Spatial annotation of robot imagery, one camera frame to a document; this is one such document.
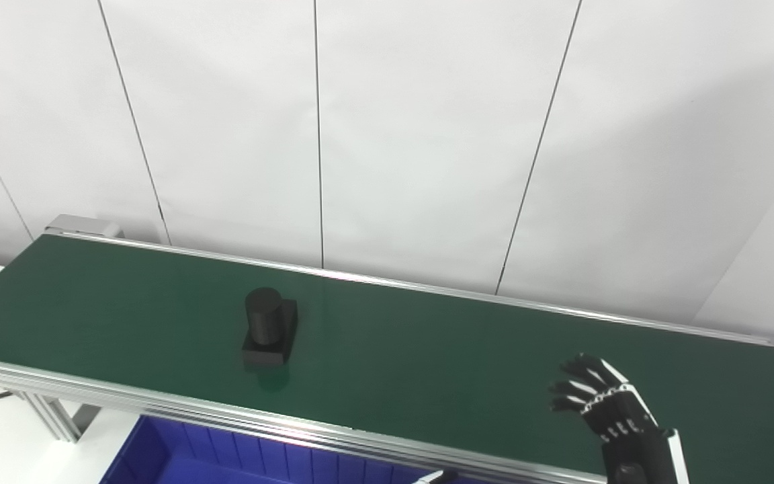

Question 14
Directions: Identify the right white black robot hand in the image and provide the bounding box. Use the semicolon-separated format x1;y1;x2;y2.
548;354;689;484

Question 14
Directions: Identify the black cylinder block part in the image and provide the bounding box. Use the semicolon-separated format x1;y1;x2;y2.
242;288;298;367

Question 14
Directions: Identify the green conveyor belt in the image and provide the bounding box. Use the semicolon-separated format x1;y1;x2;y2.
0;229;774;484
0;234;774;484

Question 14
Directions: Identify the blue plastic bin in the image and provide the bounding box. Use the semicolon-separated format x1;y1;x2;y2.
99;415;488;484

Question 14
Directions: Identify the aluminium conveyor leg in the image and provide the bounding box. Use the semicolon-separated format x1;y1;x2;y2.
14;392;102;443

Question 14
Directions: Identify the grey conveyor motor box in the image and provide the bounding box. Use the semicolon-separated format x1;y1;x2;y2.
44;214;124;239

